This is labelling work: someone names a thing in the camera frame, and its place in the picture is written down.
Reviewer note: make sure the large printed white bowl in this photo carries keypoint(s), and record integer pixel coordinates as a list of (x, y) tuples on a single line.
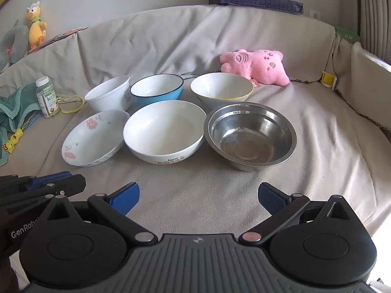
[(162, 128)]

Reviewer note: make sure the green card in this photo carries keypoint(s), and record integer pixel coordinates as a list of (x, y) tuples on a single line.
[(348, 35)]

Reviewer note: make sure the white plastic bowl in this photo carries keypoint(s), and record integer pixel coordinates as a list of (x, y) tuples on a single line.
[(107, 97)]

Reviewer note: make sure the white armrest cloth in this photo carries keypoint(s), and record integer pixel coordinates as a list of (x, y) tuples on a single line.
[(369, 82)]

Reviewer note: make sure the colourful flat books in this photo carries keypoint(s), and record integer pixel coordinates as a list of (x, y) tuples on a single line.
[(61, 35)]

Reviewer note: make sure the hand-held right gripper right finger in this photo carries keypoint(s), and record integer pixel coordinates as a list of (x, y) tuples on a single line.
[(270, 197)]

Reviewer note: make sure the yellow plastic clip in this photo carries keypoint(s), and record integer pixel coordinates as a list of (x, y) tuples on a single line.
[(326, 79)]

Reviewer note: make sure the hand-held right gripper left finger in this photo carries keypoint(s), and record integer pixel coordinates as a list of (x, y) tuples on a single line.
[(125, 196)]

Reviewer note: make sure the striped curtain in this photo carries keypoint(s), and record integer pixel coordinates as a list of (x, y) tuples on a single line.
[(375, 12)]

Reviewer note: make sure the clear supplement bottle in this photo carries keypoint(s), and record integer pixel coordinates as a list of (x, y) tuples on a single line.
[(47, 100)]

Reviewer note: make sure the dark blue box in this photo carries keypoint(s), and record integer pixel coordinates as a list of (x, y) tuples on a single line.
[(256, 1)]

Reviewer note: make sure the pink plush toy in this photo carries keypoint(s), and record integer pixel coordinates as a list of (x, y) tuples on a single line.
[(253, 64)]

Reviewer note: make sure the yellow-rimmed white bowl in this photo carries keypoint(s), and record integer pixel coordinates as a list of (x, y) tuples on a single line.
[(220, 87)]

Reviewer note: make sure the floral white plate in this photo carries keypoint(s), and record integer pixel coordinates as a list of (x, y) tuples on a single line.
[(91, 137)]

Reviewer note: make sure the stainless steel bowl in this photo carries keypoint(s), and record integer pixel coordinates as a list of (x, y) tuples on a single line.
[(250, 134)]

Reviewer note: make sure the blue bowl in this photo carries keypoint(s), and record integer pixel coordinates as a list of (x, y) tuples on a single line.
[(171, 96)]

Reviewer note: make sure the green blanket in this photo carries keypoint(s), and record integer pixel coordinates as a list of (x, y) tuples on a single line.
[(15, 110)]

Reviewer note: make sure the small yellow toy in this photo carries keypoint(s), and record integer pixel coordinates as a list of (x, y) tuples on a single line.
[(12, 142)]

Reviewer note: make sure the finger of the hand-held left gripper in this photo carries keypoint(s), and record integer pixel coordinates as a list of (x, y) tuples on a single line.
[(52, 179), (71, 184)]

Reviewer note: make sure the yellow duck plush toy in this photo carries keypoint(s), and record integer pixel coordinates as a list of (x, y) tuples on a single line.
[(36, 30)]

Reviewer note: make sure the white wall outlet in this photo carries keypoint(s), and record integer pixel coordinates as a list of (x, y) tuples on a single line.
[(314, 13)]

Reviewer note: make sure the grey neck pillow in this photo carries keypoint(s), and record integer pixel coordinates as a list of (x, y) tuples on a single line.
[(16, 36)]

